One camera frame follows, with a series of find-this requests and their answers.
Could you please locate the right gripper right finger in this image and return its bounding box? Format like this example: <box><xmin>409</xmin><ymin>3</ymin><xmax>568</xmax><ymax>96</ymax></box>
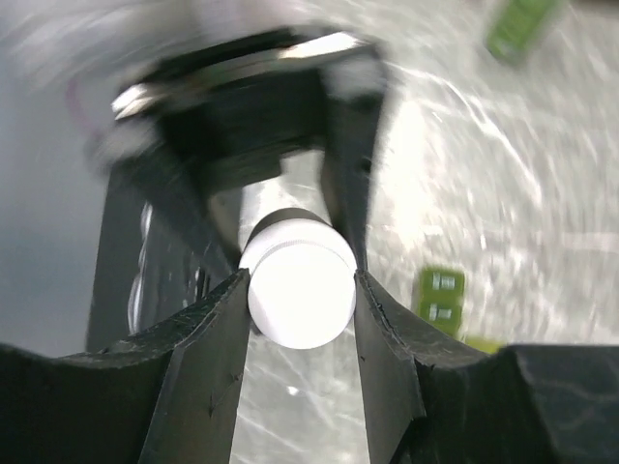
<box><xmin>354</xmin><ymin>271</ymin><xmax>618</xmax><ymax>463</ymax></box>

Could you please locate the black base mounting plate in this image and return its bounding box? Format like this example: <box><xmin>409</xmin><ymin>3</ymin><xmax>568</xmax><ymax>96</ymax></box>
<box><xmin>86</xmin><ymin>169</ymin><xmax>234</xmax><ymax>352</ymax></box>

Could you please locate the green cylindrical container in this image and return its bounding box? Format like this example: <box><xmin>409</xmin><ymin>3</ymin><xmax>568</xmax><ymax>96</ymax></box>
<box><xmin>485</xmin><ymin>0</ymin><xmax>566</xmax><ymax>65</ymax></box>

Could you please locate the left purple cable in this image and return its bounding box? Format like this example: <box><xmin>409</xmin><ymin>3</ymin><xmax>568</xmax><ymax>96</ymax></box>
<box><xmin>65</xmin><ymin>76</ymin><xmax>105</xmax><ymax>151</ymax></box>

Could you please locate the dark white-capped pill bottle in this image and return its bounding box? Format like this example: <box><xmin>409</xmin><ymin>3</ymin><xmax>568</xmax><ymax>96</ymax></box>
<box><xmin>239</xmin><ymin>207</ymin><xmax>358</xmax><ymax>350</ymax></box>

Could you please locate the green weekly pill organizer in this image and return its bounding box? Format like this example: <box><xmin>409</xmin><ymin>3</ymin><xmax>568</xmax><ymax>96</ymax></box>
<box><xmin>415</xmin><ymin>266</ymin><xmax>502</xmax><ymax>354</ymax></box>

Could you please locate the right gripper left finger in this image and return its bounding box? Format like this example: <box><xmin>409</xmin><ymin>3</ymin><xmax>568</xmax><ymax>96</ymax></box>
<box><xmin>1</xmin><ymin>270</ymin><xmax>251</xmax><ymax>463</ymax></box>

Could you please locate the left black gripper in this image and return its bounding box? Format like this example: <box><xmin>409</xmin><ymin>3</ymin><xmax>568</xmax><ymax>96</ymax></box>
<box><xmin>110</xmin><ymin>28</ymin><xmax>389</xmax><ymax>280</ymax></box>

